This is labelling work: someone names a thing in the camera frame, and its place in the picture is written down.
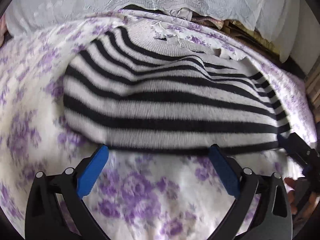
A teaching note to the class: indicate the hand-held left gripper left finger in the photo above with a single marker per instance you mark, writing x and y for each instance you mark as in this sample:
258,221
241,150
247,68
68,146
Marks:
92,172

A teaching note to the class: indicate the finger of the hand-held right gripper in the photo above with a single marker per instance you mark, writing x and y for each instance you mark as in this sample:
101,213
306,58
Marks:
297,147

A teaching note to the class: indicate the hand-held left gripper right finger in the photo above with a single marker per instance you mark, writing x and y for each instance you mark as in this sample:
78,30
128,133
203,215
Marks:
225,172

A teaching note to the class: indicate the black grey striped sweater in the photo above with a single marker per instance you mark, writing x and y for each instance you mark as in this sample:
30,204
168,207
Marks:
162,110

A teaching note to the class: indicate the bundle of pale clothes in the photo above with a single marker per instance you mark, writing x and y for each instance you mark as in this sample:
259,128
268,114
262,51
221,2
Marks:
205,20

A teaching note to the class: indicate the person's right hand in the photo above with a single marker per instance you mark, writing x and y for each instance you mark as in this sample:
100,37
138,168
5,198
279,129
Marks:
290,186

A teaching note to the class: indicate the purple floral bed sheet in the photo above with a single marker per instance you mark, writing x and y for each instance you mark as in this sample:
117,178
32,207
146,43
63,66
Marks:
150,192

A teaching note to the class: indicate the brown woven mat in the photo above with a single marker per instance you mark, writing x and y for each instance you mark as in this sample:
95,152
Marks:
250,36

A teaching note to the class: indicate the white cloth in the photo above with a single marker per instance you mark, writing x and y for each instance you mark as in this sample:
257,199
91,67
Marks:
280,17

